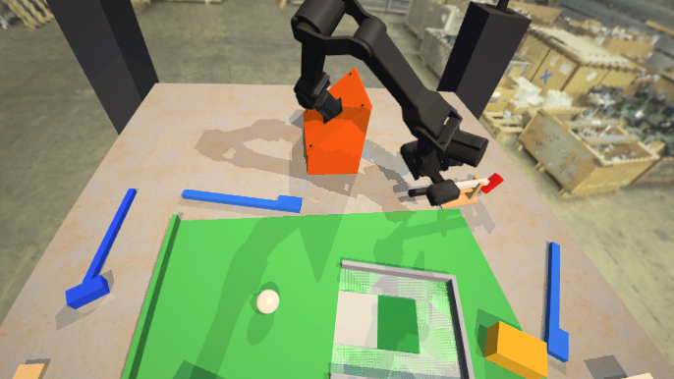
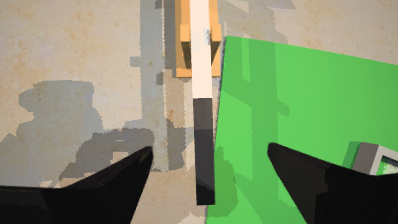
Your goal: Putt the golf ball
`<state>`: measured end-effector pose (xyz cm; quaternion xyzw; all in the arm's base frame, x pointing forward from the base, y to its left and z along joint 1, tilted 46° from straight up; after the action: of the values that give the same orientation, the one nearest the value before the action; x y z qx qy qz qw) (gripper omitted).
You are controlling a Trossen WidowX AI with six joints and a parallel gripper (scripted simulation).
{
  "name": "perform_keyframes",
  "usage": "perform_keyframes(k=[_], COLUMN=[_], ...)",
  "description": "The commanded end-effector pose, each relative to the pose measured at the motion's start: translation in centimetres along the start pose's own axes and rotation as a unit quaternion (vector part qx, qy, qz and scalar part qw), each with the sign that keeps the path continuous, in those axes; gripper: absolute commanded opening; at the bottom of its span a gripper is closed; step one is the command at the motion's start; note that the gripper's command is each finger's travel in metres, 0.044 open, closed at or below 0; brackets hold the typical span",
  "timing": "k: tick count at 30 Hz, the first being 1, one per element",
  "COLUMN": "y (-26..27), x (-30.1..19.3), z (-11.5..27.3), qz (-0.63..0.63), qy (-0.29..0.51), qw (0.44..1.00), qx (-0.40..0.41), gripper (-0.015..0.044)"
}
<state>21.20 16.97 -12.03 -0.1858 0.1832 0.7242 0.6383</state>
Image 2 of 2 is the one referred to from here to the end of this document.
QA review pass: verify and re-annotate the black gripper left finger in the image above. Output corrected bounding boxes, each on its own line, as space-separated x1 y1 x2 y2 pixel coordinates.
0 146 154 224

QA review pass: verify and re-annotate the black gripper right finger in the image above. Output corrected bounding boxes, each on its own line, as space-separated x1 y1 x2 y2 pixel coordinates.
267 142 398 224

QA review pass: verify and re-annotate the red putter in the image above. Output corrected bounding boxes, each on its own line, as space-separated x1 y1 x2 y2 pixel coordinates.
189 0 216 206

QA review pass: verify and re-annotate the green putting mat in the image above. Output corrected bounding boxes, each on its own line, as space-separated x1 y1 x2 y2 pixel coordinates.
206 36 398 224

